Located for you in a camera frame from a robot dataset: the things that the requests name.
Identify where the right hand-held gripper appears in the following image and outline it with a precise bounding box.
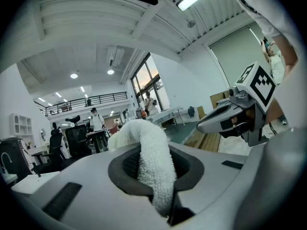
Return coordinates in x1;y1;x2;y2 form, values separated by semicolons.
196;61;277;148

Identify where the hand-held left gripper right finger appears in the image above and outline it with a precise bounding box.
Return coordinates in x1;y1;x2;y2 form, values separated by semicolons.
167;142;249;225

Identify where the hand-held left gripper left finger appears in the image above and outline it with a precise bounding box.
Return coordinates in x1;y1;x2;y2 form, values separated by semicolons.
11;143;169;230

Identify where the white cloth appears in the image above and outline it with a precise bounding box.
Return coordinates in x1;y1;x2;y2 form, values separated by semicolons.
107;118;178;218

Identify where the person's right forearm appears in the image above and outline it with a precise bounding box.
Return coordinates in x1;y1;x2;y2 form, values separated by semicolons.
265;35;299;127

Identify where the person's right hand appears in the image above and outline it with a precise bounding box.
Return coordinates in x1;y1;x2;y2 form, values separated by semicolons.
230;109;256;129

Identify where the cardboard box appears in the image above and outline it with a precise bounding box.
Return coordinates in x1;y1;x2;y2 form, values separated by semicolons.
209;90;231;110

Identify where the wooden slatted platform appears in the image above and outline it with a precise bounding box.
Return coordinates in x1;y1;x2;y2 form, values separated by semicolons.
184;130;222;153

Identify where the white table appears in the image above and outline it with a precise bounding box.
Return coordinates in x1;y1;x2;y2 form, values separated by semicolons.
153;106;187;127

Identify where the black office chair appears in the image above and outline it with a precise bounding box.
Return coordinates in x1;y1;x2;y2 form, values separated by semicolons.
30;122;67;177
64;115;94;163

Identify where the white sink counter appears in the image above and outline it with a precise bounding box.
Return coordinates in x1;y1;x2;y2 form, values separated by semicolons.
11;171;60;196

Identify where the grey-green roller blind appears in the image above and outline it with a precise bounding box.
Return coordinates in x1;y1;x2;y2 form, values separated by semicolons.
208;24;273;98

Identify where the large dark-framed window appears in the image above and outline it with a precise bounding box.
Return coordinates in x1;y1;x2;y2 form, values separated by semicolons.
130;52;170;113

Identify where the black mezzanine railing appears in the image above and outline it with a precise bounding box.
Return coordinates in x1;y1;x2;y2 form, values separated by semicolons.
33;92;128;117

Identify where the white faucet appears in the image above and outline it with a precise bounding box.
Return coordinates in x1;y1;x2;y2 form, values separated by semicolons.
0;152;13;174

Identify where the white shelf unit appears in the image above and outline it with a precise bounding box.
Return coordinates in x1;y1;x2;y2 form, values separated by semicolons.
9;113;34;137

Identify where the person's white shirt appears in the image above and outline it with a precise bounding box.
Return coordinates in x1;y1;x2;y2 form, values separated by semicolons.
231;0;307;129

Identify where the white air conditioner unit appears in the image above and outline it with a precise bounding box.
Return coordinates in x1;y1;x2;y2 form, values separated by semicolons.
106;46;126;67

